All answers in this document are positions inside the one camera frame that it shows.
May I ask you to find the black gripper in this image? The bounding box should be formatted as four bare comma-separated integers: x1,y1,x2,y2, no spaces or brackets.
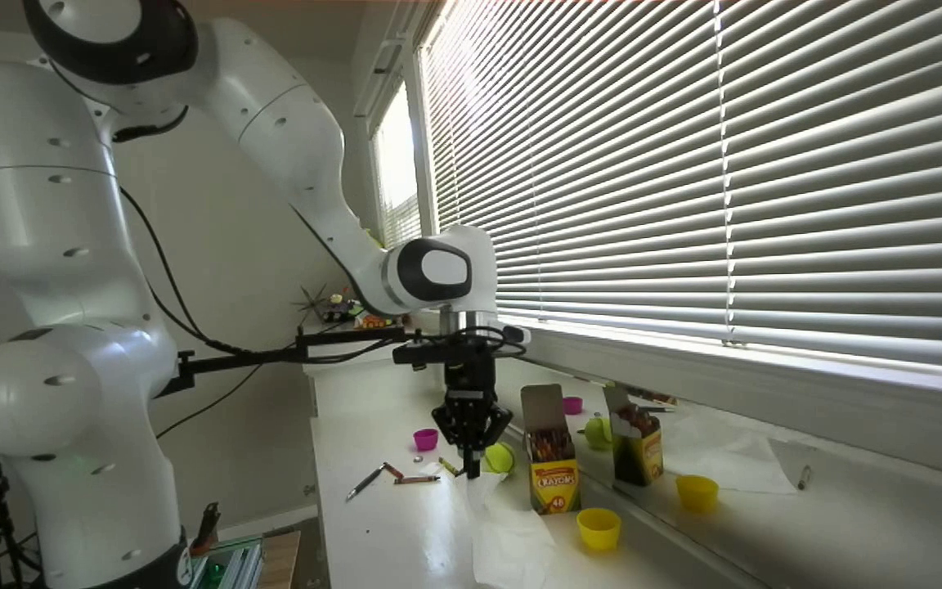
428,338,520,485

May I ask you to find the green plastic cup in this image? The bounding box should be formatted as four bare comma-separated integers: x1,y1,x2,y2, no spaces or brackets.
578,412,617,453
478,438,520,476

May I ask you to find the brown crayon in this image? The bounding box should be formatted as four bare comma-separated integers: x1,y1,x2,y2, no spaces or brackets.
380,457,444,487

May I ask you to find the yellow plastic cup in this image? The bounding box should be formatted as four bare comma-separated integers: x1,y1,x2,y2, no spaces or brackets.
573,502,627,556
675,472,722,517

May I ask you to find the yellow green crayon box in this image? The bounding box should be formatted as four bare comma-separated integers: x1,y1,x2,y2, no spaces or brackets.
599,378,668,491

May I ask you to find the wooden board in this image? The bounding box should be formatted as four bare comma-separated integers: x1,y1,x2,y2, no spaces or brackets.
254,525,309,589

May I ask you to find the small narrow window blind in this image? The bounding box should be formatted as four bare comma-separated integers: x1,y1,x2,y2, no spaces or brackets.
371,79,425,247

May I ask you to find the green book stack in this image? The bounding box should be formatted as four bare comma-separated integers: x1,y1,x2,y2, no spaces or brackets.
178,536,269,589

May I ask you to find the large white window blind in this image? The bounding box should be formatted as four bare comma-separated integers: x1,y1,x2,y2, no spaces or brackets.
421,0,942,370

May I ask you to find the black tripod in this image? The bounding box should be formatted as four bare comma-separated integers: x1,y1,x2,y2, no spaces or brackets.
0,448,44,589

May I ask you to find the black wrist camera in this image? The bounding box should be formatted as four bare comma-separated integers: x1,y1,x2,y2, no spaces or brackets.
390,325,532,370

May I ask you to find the black camera mount rod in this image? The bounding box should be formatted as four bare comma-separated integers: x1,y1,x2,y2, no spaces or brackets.
157,325,425,400

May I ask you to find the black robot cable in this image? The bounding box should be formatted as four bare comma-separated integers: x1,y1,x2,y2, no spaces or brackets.
108,101,410,364

